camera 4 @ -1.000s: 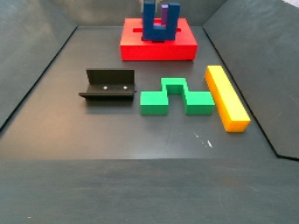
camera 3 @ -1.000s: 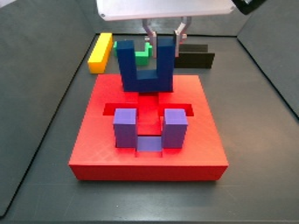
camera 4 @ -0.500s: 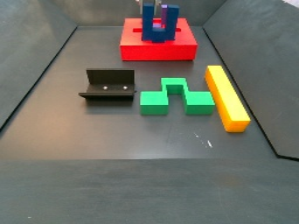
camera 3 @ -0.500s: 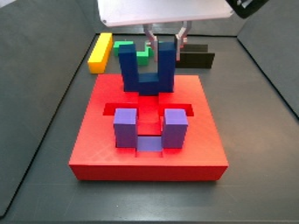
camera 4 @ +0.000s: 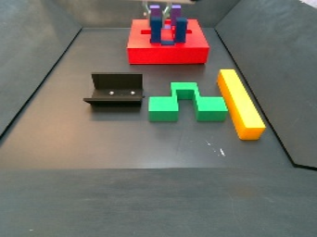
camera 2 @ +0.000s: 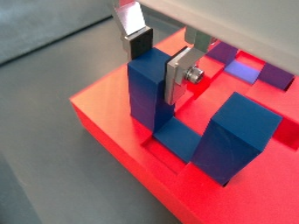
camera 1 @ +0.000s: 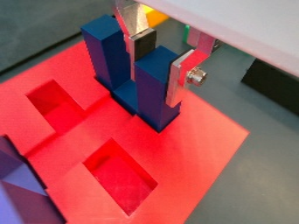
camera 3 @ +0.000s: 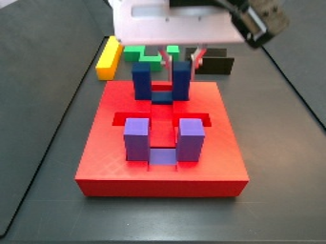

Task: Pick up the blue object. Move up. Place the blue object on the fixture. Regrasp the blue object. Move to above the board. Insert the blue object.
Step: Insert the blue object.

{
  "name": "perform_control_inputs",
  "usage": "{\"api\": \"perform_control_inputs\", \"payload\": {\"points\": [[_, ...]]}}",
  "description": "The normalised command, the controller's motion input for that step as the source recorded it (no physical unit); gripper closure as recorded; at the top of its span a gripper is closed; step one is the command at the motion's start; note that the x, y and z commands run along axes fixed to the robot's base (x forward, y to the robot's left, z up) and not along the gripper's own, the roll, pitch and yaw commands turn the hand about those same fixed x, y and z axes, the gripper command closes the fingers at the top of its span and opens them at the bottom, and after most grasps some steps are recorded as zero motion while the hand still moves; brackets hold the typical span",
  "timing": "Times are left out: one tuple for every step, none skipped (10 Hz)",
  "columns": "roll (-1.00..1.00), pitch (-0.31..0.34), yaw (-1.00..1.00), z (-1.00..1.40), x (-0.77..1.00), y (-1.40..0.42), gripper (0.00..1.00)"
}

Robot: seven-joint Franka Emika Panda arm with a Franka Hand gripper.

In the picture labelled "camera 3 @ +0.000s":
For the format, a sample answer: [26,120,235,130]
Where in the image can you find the green zigzag block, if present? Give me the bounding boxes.
[122,45,178,71]

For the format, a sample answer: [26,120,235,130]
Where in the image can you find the blue U-shaped block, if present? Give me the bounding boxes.
[130,61,191,105]

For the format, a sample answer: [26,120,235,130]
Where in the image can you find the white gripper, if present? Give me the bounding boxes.
[106,0,243,82]

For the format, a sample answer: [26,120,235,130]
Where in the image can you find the red base block with slots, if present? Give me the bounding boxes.
[74,81,248,197]

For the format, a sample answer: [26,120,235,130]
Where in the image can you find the black angle fixture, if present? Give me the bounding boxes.
[195,48,233,75]

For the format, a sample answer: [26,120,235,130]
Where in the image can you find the purple U-shaped block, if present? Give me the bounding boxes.
[122,118,204,166]

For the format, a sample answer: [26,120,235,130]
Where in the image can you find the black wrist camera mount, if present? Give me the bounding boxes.
[169,0,288,49]

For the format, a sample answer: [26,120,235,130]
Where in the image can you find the yellow bar block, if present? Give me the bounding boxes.
[94,36,122,81]

